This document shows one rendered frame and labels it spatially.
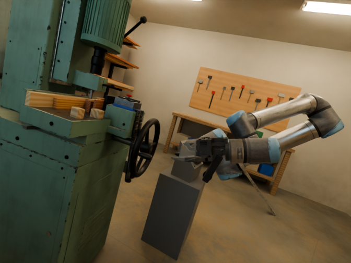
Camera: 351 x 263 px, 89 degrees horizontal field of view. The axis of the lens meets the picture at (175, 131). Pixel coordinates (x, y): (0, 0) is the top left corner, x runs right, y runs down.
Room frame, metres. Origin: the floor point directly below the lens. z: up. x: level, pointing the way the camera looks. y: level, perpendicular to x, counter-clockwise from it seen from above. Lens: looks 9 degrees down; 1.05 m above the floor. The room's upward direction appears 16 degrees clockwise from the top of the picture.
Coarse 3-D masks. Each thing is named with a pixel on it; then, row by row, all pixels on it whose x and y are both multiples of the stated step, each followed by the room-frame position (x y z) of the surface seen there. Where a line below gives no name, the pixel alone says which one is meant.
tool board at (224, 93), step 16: (208, 80) 4.02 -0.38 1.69; (224, 80) 3.94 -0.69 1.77; (240, 80) 3.84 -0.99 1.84; (256, 80) 3.75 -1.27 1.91; (192, 96) 4.11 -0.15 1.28; (208, 96) 4.01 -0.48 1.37; (224, 96) 3.91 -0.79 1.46; (240, 96) 3.79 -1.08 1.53; (256, 96) 3.72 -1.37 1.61; (272, 96) 3.64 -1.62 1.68; (288, 96) 3.56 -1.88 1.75; (224, 112) 3.88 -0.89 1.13; (272, 128) 3.58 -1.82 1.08
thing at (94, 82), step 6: (78, 72) 0.85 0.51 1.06; (84, 72) 0.85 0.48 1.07; (78, 78) 0.85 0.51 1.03; (84, 78) 0.85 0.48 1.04; (90, 78) 0.84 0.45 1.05; (96, 78) 0.84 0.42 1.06; (102, 78) 0.86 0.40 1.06; (78, 84) 0.85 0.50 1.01; (84, 84) 0.85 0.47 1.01; (90, 84) 0.84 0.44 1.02; (96, 84) 0.84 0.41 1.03; (90, 90) 0.87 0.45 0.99; (96, 90) 0.84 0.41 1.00; (102, 90) 0.87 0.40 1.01
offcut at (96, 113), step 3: (93, 111) 0.71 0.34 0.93; (96, 111) 0.71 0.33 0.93; (99, 111) 0.71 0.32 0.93; (102, 111) 0.73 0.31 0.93; (90, 114) 0.72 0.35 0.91; (93, 114) 0.71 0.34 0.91; (96, 114) 0.71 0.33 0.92; (99, 114) 0.72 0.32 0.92; (102, 114) 0.74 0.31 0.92; (93, 117) 0.71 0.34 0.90; (96, 117) 0.71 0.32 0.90; (99, 117) 0.72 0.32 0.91; (102, 117) 0.75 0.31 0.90
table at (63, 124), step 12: (24, 108) 0.60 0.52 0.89; (36, 108) 0.60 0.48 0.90; (48, 108) 0.65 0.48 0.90; (24, 120) 0.60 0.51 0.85; (36, 120) 0.59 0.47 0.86; (48, 120) 0.58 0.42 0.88; (60, 120) 0.57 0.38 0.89; (72, 120) 0.58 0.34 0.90; (84, 120) 0.63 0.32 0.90; (96, 120) 0.69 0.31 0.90; (108, 120) 0.77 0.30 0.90; (60, 132) 0.57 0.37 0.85; (72, 132) 0.58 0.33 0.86; (84, 132) 0.63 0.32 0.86; (96, 132) 0.70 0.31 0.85; (108, 132) 0.77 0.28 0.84; (120, 132) 0.76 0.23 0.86
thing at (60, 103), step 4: (56, 100) 0.68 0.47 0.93; (60, 100) 0.69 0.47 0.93; (64, 100) 0.71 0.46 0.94; (68, 100) 0.73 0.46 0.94; (72, 100) 0.75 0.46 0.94; (76, 100) 0.78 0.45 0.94; (80, 100) 0.81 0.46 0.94; (84, 100) 0.85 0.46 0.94; (56, 104) 0.68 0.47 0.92; (60, 104) 0.70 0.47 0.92; (64, 104) 0.72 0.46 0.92; (68, 104) 0.74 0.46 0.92; (72, 104) 0.76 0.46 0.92; (76, 104) 0.78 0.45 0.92; (80, 104) 0.80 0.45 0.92; (84, 104) 0.83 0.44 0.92; (56, 108) 0.68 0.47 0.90; (60, 108) 0.70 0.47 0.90; (64, 108) 0.72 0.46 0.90; (68, 108) 0.74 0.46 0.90
